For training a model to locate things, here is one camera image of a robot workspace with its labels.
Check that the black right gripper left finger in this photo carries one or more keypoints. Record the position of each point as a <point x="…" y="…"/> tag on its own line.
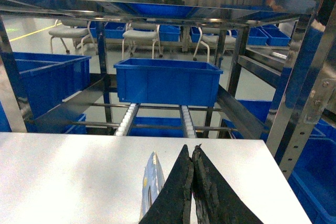
<point x="173" y="204"/>

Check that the blue bin lower shelf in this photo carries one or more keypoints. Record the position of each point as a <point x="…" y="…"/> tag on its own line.
<point x="158" y="127"/>

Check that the teal flower gift bag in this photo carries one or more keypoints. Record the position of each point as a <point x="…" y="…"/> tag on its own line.
<point x="152" y="183"/>

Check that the blue bin shelf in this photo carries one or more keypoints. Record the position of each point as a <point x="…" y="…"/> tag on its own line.
<point x="160" y="81"/>
<point x="158" y="127"/>
<point x="50" y="78"/>

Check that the blue bin centre shelf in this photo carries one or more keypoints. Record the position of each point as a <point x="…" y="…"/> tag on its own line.
<point x="160" y="81"/>

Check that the grey office chair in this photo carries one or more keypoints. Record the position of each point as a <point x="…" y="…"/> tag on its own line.
<point x="142" y="32"/>
<point x="71" y="29"/>
<point x="210" y="36"/>

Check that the blue bin left shelf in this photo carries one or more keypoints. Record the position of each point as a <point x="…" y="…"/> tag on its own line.
<point x="50" y="78"/>

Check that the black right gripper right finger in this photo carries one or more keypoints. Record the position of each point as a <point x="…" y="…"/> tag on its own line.
<point x="216" y="201"/>

